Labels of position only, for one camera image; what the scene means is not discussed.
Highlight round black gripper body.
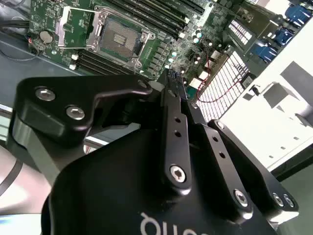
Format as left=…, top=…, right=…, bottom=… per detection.
left=41, top=126, right=278, bottom=235

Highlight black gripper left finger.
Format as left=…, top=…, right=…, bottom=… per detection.
left=13, top=70, right=193, bottom=197

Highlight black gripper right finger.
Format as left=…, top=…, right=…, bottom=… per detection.
left=181, top=84, right=300, bottom=224

